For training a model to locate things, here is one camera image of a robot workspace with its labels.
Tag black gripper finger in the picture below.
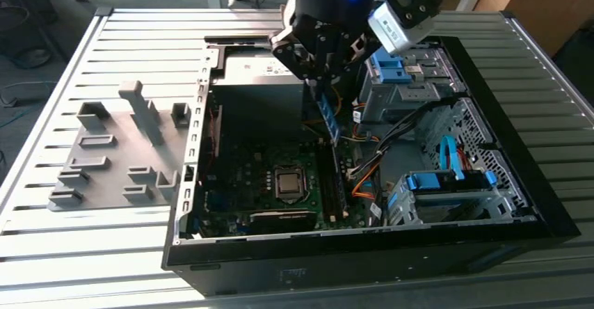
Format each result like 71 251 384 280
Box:
327 26 382 80
271 18 327 87

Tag blue RAM stick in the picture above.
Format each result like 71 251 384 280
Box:
316 91 343 145

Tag black RAM slot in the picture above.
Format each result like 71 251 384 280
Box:
316 141 338 222

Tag dark RAM stick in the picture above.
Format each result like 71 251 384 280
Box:
330 143 351 220

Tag empty blue disk carrier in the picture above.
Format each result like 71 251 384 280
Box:
370 49 414 84

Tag grey power supply unit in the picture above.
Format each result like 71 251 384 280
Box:
208 50 307 136

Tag grey metal drive cage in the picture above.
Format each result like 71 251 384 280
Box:
359 44 464 125
384 180 521 226

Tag silver CPU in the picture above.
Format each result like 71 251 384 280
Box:
278 173 303 192

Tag black disk in blue carrier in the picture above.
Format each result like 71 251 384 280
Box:
406 170 498 194

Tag green motherboard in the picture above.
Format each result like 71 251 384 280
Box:
199 138 372 237

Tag CPU socket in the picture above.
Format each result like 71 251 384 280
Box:
272 168 307 200

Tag wooden cabinet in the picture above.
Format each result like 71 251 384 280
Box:
503 0 594 58

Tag grey parts rack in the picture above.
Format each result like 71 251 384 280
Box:
47 79 193 213

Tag black graphics card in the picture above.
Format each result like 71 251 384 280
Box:
248 208 316 235

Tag black wheeled cart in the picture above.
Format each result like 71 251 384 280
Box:
0 0 60 70

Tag black PC case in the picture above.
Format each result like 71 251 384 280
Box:
160 34 582 298

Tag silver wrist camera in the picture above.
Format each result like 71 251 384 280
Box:
367 2 436 56

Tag black camera bracket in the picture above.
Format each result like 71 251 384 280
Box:
370 0 443 30

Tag black cable bundle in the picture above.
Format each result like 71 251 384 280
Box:
347 98 455 180

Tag blue flat data cable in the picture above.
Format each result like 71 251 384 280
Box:
438 135 464 181

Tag orange wire bundle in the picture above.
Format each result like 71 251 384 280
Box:
351 164 386 199

